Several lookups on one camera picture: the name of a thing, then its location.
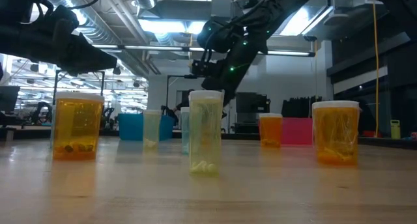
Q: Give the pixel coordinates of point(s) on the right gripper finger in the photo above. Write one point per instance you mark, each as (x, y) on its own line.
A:
(218, 83)
(230, 95)

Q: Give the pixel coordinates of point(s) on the tall yellow-green pill bottle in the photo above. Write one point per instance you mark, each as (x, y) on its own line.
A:
(206, 133)

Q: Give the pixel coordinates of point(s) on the small orange pill bottle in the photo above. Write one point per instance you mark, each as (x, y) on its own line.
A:
(271, 129)

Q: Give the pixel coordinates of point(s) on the light blue pill bottle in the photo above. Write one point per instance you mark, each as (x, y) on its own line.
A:
(185, 129)

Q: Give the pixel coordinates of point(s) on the large amber bottle brown pills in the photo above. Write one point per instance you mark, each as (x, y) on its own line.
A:
(78, 129)

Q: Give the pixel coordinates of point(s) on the small pale green pill bottle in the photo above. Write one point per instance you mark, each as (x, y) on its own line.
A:
(152, 126)

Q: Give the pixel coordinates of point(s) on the large amber bottle yellow pills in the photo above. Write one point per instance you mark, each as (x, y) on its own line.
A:
(335, 133)

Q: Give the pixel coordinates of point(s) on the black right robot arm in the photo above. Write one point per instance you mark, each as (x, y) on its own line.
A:
(283, 6)

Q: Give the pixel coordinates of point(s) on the black background robot arm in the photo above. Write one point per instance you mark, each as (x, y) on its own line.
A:
(40, 111)

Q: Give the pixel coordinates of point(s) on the red plastic bin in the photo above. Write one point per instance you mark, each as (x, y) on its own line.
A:
(298, 131)

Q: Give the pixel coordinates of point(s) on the blue plastic bin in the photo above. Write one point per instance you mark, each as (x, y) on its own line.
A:
(130, 126)

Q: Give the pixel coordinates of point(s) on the black equipment box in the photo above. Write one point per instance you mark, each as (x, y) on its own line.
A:
(252, 102)

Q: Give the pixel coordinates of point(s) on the person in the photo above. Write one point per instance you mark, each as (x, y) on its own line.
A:
(182, 104)

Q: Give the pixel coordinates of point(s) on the grey ceiling junction box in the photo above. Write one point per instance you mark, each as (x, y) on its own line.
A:
(221, 7)

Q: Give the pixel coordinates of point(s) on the dark computer monitor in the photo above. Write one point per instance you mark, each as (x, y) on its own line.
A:
(8, 98)

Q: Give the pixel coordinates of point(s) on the row of black chairs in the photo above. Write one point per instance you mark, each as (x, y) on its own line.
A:
(299, 108)

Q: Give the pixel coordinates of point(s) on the long ceiling tube light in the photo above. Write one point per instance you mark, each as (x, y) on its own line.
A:
(156, 48)

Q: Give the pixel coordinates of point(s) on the small red box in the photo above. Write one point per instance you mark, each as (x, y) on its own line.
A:
(371, 133)

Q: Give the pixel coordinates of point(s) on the wide black stand frame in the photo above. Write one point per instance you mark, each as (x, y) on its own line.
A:
(79, 71)

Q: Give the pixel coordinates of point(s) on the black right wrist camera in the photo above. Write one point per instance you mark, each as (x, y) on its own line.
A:
(203, 68)

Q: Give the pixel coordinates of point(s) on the narrow black stand frame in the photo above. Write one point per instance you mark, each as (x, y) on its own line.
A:
(176, 76)

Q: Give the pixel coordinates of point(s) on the black aluminium table frame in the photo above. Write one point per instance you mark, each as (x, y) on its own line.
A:
(387, 143)

